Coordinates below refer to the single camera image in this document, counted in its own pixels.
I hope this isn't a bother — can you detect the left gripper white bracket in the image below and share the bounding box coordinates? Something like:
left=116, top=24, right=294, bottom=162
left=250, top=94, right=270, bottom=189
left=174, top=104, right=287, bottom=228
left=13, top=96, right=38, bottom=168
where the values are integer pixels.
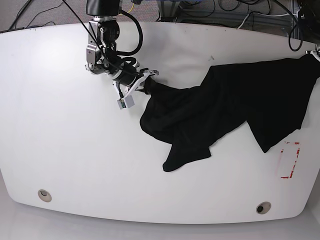
left=305, top=49, right=320, bottom=62

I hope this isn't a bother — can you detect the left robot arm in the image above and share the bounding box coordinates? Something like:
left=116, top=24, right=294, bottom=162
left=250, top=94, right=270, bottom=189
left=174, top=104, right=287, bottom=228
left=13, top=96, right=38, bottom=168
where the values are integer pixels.
left=273, top=0, right=320, bottom=52

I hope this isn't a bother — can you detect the red tape rectangle marking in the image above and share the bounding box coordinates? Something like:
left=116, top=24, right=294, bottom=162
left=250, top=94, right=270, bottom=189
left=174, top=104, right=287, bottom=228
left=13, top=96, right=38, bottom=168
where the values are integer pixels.
left=277, top=141, right=301, bottom=179

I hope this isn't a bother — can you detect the table cable grommet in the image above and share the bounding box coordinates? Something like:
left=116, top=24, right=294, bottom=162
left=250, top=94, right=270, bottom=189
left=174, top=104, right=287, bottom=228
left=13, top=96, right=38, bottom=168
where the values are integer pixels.
left=256, top=201, right=272, bottom=215
left=38, top=189, right=52, bottom=203

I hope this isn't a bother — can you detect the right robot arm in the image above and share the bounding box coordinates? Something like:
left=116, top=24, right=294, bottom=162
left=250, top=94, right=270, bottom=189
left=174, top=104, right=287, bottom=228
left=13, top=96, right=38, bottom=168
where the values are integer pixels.
left=86, top=0, right=159, bottom=98

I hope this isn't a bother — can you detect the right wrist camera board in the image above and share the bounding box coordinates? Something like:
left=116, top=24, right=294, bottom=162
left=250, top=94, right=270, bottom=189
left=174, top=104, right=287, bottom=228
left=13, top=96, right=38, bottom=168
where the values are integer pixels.
left=117, top=95, right=135, bottom=110

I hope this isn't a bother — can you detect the left table cable grommet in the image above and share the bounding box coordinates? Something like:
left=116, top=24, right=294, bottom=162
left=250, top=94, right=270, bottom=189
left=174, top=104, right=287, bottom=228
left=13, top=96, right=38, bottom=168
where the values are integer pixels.
left=38, top=189, right=52, bottom=203

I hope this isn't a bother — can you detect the black t-shirt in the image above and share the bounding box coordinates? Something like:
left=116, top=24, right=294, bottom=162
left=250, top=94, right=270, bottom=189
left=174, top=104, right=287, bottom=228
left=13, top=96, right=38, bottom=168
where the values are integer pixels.
left=140, top=54, right=320, bottom=172

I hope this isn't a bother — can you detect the yellow cable on floor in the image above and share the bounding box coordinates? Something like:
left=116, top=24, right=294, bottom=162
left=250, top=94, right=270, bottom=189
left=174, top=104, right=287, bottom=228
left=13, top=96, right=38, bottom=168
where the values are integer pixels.
left=121, top=2, right=137, bottom=16

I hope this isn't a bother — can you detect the white cable on floor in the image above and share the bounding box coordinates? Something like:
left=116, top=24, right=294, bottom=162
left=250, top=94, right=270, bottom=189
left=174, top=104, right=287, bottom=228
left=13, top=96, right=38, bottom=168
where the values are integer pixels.
left=236, top=11, right=298, bottom=30

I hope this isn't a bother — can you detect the aluminium frame stand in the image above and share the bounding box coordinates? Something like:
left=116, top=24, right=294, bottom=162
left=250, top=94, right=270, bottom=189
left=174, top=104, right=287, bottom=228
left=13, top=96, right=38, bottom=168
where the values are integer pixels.
left=157, top=0, right=181, bottom=23

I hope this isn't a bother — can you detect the right table cable grommet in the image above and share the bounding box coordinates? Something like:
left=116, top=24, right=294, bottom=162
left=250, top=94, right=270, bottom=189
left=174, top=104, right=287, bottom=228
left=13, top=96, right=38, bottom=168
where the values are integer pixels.
left=256, top=201, right=272, bottom=215

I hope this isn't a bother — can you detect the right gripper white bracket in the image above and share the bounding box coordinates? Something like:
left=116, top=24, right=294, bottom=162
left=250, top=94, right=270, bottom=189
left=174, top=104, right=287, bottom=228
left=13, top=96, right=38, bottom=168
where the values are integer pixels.
left=111, top=68, right=159, bottom=99

